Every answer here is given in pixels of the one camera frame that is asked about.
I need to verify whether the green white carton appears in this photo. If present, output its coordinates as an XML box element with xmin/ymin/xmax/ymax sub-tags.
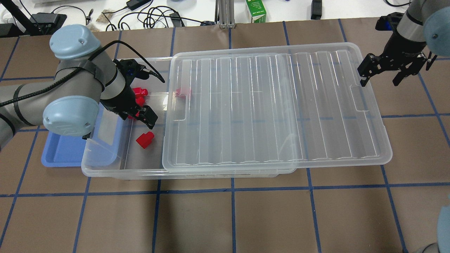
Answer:
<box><xmin>245</xmin><ymin>0</ymin><xmax>267</xmax><ymax>24</ymax></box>

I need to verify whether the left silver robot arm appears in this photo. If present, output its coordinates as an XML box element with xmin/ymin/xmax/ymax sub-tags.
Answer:
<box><xmin>0</xmin><ymin>24</ymin><xmax>165</xmax><ymax>149</ymax></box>

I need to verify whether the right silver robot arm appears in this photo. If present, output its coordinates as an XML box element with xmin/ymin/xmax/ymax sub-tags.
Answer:
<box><xmin>357</xmin><ymin>0</ymin><xmax>450</xmax><ymax>87</ymax></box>

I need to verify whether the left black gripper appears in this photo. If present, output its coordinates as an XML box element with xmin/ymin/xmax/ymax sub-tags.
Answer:
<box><xmin>100</xmin><ymin>59</ymin><xmax>159</xmax><ymax>130</ymax></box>

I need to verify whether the red block under lid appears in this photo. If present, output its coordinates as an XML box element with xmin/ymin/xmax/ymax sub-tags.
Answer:
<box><xmin>175</xmin><ymin>88</ymin><xmax>191</xmax><ymax>98</ymax></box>

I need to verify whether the black box latch handle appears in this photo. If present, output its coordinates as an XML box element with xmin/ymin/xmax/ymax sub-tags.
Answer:
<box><xmin>82</xmin><ymin>132</ymin><xmax>92</xmax><ymax>140</ymax></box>

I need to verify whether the clear plastic box lid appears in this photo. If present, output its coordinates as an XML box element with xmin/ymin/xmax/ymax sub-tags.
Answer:
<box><xmin>162</xmin><ymin>42</ymin><xmax>393</xmax><ymax>175</ymax></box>

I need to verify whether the black braided cable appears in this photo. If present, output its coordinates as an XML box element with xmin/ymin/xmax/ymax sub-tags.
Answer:
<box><xmin>0</xmin><ymin>40</ymin><xmax>166</xmax><ymax>108</ymax></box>

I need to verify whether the black power adapter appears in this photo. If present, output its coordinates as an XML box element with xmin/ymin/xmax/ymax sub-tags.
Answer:
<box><xmin>126</xmin><ymin>0</ymin><xmax>152</xmax><ymax>10</ymax></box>

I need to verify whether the blue plastic tray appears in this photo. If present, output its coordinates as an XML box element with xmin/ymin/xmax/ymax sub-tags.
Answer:
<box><xmin>41</xmin><ymin>104</ymin><xmax>127</xmax><ymax>168</ymax></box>

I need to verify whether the clear plastic storage box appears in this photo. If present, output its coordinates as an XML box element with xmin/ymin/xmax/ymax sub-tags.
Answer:
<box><xmin>82</xmin><ymin>52</ymin><xmax>303</xmax><ymax>180</ymax></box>

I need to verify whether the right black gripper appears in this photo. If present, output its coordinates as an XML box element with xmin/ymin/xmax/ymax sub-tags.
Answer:
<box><xmin>357</xmin><ymin>12</ymin><xmax>437</xmax><ymax>87</ymax></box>

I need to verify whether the aluminium frame post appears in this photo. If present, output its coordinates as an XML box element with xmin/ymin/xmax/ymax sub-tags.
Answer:
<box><xmin>215</xmin><ymin>0</ymin><xmax>235</xmax><ymax>29</ymax></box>

